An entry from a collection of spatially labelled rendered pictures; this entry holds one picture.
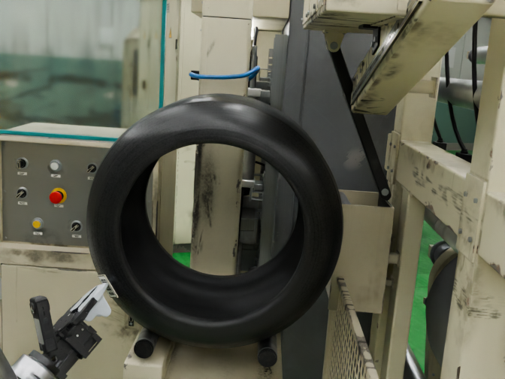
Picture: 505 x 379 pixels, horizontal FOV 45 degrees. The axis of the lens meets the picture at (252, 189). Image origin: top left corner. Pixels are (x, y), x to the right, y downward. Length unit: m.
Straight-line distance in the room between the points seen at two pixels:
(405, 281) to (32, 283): 1.20
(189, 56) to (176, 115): 3.41
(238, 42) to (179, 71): 3.06
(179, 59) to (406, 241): 3.26
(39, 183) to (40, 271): 0.29
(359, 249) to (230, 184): 0.39
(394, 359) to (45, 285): 1.14
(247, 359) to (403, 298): 0.46
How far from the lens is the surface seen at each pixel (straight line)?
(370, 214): 1.64
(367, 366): 1.23
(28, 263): 2.15
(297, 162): 1.28
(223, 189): 1.67
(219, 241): 1.71
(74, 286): 2.12
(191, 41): 4.70
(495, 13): 1.07
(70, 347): 1.37
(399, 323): 1.77
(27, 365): 1.33
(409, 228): 1.68
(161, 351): 1.51
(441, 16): 0.99
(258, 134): 1.27
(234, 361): 1.61
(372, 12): 1.03
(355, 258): 1.66
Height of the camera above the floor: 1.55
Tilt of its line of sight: 12 degrees down
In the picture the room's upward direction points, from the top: 4 degrees clockwise
